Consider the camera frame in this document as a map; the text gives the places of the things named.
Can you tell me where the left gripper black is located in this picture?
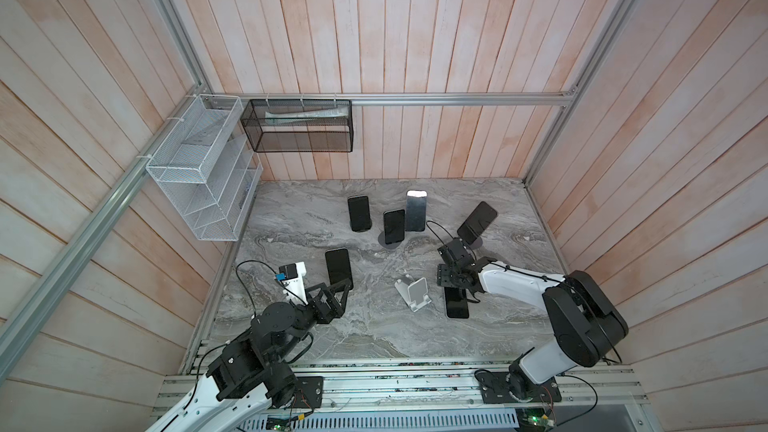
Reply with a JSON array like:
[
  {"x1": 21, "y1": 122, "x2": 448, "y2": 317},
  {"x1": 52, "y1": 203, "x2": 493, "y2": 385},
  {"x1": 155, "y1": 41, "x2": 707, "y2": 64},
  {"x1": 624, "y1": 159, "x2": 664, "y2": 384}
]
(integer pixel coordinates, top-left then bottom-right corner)
[{"x1": 270, "y1": 279, "x2": 351, "y2": 363}]

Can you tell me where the white phone stand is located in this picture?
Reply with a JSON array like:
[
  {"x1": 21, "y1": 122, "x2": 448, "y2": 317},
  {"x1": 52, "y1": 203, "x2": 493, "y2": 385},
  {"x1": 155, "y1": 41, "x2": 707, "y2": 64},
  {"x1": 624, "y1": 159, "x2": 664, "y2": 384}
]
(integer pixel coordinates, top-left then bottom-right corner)
[{"x1": 395, "y1": 274, "x2": 432, "y2": 312}]

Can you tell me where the purple phone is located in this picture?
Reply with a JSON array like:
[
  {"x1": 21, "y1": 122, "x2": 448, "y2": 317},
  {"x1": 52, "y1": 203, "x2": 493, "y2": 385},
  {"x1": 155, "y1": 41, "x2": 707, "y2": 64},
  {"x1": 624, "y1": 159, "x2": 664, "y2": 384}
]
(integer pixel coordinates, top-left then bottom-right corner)
[{"x1": 457, "y1": 201, "x2": 498, "y2": 245}]

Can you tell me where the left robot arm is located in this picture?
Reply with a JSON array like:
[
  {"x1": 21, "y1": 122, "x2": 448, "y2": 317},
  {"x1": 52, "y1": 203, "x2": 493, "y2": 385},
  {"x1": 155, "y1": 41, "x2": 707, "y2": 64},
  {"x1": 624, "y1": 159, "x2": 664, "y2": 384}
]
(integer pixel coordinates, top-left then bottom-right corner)
[{"x1": 149, "y1": 280, "x2": 351, "y2": 431}]

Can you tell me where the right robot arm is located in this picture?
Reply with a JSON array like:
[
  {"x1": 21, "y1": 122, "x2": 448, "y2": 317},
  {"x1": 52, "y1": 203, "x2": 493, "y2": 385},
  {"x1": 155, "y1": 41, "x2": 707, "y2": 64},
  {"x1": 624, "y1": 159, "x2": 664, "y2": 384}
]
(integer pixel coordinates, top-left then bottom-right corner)
[{"x1": 437, "y1": 238, "x2": 629, "y2": 402}]

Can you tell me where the purple round phone stand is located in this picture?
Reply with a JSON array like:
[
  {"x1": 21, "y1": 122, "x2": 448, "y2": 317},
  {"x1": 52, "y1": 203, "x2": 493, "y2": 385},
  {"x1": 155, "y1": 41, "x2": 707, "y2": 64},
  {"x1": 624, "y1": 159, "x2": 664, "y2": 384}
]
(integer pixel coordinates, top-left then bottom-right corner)
[{"x1": 465, "y1": 237, "x2": 483, "y2": 250}]

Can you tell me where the black phone centre round stand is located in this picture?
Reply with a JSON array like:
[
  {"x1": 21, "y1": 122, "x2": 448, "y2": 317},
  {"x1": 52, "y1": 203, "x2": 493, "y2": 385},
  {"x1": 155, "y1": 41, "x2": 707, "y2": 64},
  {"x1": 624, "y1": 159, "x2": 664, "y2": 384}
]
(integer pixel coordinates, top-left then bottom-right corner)
[{"x1": 383, "y1": 209, "x2": 405, "y2": 246}]

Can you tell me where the blue phone upright reflective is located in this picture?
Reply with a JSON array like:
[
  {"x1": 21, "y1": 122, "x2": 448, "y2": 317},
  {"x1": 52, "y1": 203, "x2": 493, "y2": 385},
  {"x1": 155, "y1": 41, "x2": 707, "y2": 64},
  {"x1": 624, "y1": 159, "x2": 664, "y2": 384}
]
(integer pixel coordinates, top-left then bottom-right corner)
[{"x1": 405, "y1": 190, "x2": 427, "y2": 232}]

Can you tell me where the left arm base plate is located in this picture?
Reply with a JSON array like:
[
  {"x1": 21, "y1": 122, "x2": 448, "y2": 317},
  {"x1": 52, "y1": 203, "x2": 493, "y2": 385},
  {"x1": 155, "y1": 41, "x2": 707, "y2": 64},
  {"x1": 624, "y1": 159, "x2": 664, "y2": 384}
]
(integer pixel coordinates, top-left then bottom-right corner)
[{"x1": 283, "y1": 375, "x2": 325, "y2": 409}]

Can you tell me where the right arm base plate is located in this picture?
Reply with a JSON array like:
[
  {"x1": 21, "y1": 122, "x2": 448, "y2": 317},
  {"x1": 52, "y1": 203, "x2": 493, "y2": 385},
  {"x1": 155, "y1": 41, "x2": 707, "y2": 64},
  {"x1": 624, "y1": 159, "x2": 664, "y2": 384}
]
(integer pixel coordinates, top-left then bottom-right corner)
[{"x1": 473, "y1": 369, "x2": 562, "y2": 404}]

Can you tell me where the aluminium rail frame front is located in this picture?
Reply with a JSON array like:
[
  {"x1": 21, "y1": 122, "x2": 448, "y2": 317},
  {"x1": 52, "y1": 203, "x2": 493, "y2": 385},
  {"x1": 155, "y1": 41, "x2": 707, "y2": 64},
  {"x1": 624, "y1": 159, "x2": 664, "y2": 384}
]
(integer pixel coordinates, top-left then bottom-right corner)
[{"x1": 150, "y1": 359, "x2": 661, "y2": 431}]

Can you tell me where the black wire mesh basket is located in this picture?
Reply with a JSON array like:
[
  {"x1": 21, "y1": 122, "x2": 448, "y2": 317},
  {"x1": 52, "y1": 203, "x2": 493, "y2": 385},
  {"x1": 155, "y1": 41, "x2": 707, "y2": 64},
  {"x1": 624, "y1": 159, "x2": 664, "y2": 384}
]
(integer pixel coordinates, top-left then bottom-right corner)
[{"x1": 240, "y1": 98, "x2": 354, "y2": 154}]

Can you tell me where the white wire mesh shelf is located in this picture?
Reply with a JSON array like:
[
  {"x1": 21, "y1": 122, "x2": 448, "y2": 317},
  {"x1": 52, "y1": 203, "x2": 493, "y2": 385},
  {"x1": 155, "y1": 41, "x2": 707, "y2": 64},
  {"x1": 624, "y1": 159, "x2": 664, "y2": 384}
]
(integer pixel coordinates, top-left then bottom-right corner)
[{"x1": 146, "y1": 94, "x2": 263, "y2": 242}]

